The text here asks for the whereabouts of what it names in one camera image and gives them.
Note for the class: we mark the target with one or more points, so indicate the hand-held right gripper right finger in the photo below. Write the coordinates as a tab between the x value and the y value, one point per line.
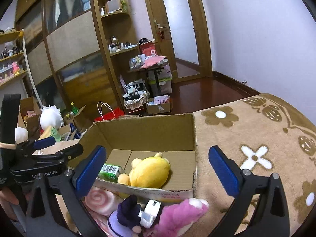
223	171

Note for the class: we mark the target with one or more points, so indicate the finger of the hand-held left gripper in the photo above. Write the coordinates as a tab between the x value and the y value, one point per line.
44	143
64	154

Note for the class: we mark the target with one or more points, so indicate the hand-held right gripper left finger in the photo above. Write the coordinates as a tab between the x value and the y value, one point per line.
90	171

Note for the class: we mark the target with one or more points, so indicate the pink swirl roll plush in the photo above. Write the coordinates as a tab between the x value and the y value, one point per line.
101	200

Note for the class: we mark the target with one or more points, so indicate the purple dress plush doll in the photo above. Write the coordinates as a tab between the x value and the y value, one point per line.
126	214

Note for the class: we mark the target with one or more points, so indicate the pink plush with white paws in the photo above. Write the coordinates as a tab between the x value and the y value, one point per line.
177	217

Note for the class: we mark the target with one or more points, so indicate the person's left hand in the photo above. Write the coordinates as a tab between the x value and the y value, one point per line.
8	197

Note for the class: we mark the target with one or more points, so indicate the green frog plush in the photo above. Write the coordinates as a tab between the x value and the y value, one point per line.
54	133

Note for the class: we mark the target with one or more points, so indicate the green carton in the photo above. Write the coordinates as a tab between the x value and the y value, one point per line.
111	175

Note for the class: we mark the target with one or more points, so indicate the white haired plush doll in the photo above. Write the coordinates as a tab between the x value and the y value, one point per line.
50	119

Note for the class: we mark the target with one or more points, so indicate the large white plush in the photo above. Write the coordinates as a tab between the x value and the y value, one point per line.
21	134

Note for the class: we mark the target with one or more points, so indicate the cardboard box with bottles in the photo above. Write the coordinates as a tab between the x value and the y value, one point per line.
79	121

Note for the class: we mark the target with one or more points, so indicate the tall open cardboard box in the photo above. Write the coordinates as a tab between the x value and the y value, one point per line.
28	106

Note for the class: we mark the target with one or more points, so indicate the green glass bottle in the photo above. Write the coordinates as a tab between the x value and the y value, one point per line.
73	108

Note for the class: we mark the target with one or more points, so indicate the red paper bag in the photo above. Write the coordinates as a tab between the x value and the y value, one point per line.
111	116

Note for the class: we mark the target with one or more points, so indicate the yellow plush toy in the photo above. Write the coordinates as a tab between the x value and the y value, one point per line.
150	172

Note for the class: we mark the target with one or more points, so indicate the white pole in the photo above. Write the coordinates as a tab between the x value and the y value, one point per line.
30	74

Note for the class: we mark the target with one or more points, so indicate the small pink plush toy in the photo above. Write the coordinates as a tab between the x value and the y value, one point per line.
16	68

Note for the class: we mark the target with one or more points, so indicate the lace trimmed basket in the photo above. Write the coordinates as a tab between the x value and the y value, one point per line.
135	101

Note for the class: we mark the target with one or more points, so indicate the small cardboard box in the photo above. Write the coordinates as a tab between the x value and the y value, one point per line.
159	108

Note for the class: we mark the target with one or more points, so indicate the wooden wardrobe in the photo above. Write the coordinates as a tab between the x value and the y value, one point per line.
71	42

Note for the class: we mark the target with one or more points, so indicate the wooden corner shelf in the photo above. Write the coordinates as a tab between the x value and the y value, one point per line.
118	61

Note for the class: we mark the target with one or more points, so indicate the white storage box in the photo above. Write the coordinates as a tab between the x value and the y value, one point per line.
164	81

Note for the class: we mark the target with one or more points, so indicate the small folding table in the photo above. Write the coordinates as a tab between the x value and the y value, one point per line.
156	79

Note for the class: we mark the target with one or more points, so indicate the pile of small boxes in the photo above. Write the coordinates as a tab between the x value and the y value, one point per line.
137	61

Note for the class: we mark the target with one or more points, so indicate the glass jar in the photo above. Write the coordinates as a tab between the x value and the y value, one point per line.
113	41

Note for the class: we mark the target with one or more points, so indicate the pink cloth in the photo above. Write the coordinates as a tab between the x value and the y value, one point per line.
153	61

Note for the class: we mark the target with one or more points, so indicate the red bag with white circle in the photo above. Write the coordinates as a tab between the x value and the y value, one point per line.
147	48

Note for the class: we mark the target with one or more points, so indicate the black round tin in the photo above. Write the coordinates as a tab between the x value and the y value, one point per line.
143	40

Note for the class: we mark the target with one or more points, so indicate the small white bottle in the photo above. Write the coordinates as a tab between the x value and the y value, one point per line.
102	11

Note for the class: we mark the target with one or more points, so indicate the red hanging ornament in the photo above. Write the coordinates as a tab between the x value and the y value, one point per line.
162	34

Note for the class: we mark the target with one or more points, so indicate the small green bottle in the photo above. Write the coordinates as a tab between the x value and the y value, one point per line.
124	6

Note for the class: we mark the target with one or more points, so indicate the wooden door with glass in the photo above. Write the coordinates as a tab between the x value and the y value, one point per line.
148	17

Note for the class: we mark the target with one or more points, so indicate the wooden wall shelf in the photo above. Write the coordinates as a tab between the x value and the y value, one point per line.
12	35

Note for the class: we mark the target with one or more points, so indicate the picture frame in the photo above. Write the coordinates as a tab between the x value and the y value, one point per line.
114	4

